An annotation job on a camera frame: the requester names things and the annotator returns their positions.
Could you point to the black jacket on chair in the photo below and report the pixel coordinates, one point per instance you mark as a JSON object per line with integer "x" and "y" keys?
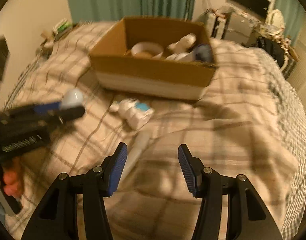
{"x": 275, "y": 50}

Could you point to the plaid beige blanket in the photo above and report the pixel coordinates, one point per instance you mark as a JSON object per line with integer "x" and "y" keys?
{"x": 232, "y": 129}

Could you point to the white long tube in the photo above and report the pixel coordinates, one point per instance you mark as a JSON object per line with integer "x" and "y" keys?
{"x": 139, "y": 145}

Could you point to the white round bottle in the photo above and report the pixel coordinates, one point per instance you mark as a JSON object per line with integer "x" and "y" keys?
{"x": 72, "y": 98}

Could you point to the brown cardboard box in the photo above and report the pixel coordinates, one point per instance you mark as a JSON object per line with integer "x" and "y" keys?
{"x": 117, "y": 69}

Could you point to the green curtain at right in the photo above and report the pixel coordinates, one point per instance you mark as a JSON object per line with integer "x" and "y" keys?
{"x": 293, "y": 13}

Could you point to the bedside cardboard box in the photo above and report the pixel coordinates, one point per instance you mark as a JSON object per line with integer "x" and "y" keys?
{"x": 46, "y": 47}

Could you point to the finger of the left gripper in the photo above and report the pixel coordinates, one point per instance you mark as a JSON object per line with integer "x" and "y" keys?
{"x": 44, "y": 108}
{"x": 63, "y": 116}

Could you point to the dark blue round object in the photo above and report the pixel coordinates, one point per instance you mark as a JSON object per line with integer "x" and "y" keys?
{"x": 203, "y": 53}

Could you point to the white oval mirror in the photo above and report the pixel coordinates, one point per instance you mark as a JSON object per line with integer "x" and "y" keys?
{"x": 274, "y": 22}

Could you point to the green white carton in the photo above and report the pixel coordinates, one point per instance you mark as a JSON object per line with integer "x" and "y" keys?
{"x": 61, "y": 26}

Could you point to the white cat figurine blue star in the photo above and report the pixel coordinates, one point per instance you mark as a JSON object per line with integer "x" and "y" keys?
{"x": 135, "y": 113}

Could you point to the white tape roll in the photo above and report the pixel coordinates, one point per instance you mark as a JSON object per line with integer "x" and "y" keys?
{"x": 147, "y": 49}

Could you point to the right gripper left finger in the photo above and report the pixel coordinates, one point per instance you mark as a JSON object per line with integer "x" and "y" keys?
{"x": 56, "y": 215}

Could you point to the green checked bed sheet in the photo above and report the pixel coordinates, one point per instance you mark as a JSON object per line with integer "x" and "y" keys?
{"x": 292, "y": 126}

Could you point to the person's left hand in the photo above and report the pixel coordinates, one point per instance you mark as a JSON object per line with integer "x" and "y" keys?
{"x": 13, "y": 177}

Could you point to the white suitcase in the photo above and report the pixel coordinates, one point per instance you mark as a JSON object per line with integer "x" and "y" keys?
{"x": 215, "y": 24}

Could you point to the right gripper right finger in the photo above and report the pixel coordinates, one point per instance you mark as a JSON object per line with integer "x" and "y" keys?
{"x": 248, "y": 216}

